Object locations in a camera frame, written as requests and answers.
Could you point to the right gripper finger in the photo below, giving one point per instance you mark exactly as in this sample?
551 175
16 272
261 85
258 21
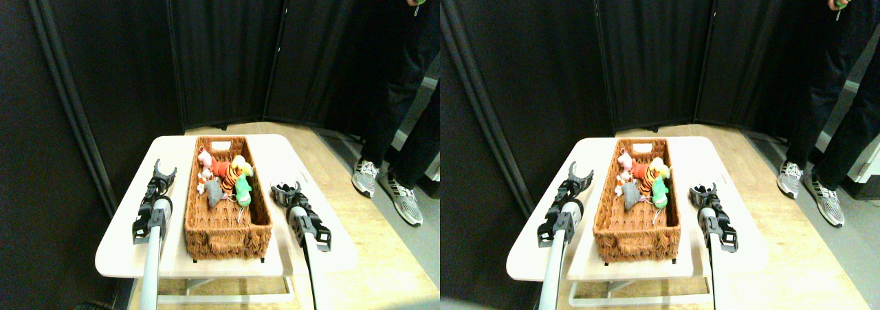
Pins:
711 190
694 195
297 188
278 194

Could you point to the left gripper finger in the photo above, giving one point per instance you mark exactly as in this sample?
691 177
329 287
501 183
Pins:
572 173
157 170
170 175
587 179

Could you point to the orange and white toy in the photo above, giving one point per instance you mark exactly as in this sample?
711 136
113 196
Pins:
201 184
620 185

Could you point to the small pink toy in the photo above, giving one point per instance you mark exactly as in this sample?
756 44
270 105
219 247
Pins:
624 161
205 160

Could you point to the red star toy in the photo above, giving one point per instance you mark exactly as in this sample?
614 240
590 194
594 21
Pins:
220 168
641 170

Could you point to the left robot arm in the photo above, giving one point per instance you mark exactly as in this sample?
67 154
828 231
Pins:
555 275
152 275

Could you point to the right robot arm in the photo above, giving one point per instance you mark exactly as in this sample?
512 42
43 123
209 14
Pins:
715 275
309 275

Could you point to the grey mouse toy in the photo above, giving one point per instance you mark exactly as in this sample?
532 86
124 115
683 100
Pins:
632 195
214 193

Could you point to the low white table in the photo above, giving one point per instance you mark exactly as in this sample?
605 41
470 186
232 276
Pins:
753 248
342 245

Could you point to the brown wicker basket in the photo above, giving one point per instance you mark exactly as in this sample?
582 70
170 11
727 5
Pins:
227 234
636 238

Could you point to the black curtain stand pole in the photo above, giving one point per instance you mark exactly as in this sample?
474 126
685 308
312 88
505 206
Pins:
491 111
79 111

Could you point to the person's legs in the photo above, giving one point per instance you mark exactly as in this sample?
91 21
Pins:
399 104
821 104

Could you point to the white shelf unit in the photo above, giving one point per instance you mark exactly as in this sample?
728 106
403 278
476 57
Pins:
430 165
866 165

